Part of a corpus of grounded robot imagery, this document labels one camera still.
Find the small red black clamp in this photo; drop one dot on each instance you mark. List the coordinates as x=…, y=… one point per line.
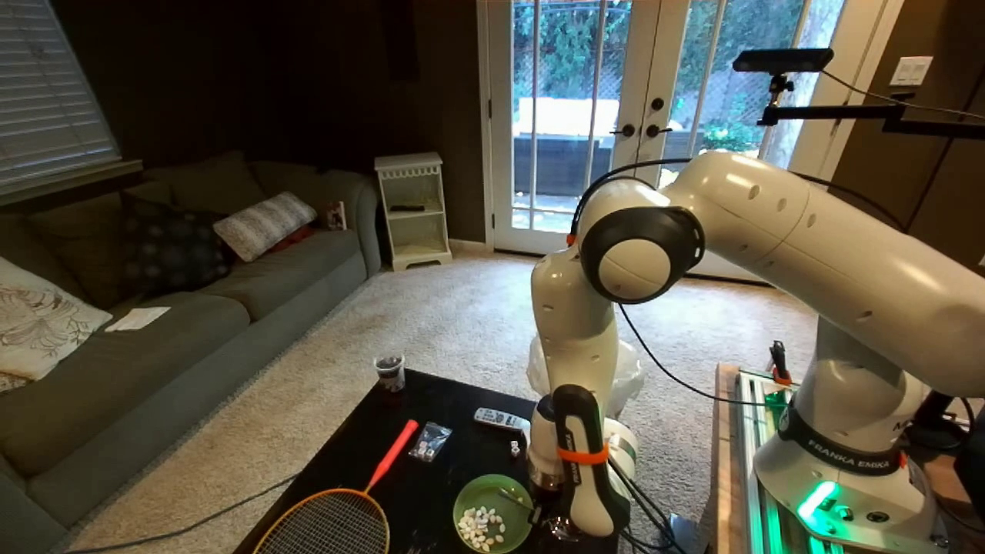
x=779, y=359

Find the small white sofa item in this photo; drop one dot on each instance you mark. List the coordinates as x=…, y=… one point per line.
x=338, y=215

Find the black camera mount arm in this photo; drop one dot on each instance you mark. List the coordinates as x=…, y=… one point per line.
x=819, y=112

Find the small white shelf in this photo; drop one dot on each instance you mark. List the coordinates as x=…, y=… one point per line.
x=413, y=204

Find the wooden robot platform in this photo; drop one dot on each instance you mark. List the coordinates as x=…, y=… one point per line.
x=725, y=464

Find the green plastic bowl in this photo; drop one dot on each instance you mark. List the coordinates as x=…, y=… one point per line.
x=495, y=494

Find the dark patterned pillow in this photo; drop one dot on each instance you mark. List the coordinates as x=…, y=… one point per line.
x=172, y=247

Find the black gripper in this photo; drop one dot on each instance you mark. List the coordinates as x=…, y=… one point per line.
x=554, y=502

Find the white striped pillow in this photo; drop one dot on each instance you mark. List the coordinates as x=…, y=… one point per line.
x=267, y=224

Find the black stereo camera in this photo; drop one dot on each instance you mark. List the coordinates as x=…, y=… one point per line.
x=782, y=59

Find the black coffee table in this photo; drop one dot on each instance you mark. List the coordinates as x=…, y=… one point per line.
x=341, y=464

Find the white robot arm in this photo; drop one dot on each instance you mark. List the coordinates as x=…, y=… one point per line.
x=852, y=257

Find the white light switch plate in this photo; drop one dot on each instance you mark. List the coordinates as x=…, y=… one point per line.
x=912, y=73

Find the small metal can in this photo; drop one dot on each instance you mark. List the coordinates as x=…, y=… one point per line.
x=390, y=373

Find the small grey blue object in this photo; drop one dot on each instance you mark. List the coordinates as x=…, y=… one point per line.
x=677, y=535

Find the pile of white seeds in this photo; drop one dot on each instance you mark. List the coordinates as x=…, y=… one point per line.
x=481, y=526

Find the white window blinds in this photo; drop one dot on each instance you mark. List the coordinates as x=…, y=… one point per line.
x=42, y=92

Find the aluminium rail frame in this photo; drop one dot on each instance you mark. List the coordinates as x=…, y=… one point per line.
x=755, y=440

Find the grey fabric sofa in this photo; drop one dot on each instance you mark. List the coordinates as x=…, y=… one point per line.
x=154, y=371

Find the clear plastic packet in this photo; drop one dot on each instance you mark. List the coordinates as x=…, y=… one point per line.
x=430, y=440

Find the white paper sheet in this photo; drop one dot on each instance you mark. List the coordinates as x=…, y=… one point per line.
x=138, y=318

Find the white french door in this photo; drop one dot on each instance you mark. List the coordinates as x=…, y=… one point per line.
x=559, y=112
x=709, y=92

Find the cream floral pillow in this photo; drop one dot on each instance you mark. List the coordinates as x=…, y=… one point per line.
x=42, y=318

